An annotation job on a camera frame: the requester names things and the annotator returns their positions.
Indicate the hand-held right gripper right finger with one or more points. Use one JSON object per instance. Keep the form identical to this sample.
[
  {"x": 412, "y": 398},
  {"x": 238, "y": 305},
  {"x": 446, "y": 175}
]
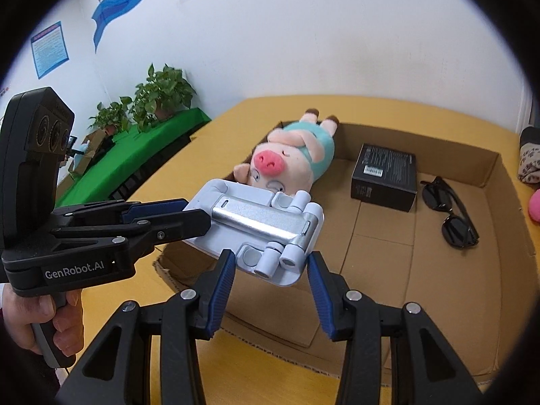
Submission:
[{"x": 320, "y": 293}]

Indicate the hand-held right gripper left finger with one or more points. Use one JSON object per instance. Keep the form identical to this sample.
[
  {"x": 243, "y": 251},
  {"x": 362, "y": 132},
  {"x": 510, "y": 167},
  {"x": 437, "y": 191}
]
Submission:
[{"x": 221, "y": 289}]

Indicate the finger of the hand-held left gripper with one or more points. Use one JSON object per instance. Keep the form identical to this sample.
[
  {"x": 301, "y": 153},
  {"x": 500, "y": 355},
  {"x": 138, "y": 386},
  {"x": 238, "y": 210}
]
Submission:
[
  {"x": 156, "y": 207},
  {"x": 181, "y": 225}
]

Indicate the white folding phone stand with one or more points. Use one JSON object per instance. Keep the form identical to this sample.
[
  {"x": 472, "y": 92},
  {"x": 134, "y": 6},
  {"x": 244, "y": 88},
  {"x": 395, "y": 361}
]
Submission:
[{"x": 253, "y": 215}]

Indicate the pink plush pig toy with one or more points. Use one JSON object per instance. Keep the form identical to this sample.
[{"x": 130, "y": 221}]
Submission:
[{"x": 291, "y": 156}]

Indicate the black product box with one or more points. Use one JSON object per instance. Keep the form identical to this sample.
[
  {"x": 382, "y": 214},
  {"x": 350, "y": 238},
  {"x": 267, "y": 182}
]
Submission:
[{"x": 386, "y": 177}]

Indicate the brown cardboard box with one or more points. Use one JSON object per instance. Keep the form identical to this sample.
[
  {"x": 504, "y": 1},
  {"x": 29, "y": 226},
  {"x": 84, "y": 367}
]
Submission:
[{"x": 455, "y": 303}]

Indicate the black sunglasses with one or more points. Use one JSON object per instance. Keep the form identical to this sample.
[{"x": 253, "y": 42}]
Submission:
[{"x": 457, "y": 230}]

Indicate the person's left hand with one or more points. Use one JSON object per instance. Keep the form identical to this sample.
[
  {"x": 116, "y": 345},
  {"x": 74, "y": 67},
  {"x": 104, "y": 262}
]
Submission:
[{"x": 25, "y": 320}]

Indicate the table with green cloth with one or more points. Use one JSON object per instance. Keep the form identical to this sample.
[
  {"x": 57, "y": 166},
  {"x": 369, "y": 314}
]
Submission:
[{"x": 139, "y": 152}]

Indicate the small cardboard carton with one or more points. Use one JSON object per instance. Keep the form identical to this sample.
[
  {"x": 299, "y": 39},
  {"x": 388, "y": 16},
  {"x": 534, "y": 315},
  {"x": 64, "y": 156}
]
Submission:
[{"x": 97, "y": 145}]

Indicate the small potted green plant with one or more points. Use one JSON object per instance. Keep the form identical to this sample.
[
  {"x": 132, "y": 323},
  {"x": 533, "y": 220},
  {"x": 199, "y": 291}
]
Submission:
[{"x": 112, "y": 116}]

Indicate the large potted green plant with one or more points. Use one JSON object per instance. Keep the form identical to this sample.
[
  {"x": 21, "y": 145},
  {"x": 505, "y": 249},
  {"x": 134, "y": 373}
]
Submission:
[{"x": 162, "y": 88}]

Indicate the printed dark cloth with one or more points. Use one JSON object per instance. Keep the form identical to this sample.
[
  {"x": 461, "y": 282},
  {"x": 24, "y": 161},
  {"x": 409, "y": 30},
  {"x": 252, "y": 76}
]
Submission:
[{"x": 530, "y": 156}]

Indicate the blue framed wall poster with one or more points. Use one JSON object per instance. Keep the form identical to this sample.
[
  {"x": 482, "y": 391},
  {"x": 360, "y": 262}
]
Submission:
[{"x": 49, "y": 48}]

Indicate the blue wave wall decal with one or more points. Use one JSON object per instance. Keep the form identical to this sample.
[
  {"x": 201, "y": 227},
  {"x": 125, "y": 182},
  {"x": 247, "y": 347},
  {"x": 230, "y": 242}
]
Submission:
[{"x": 122, "y": 6}]

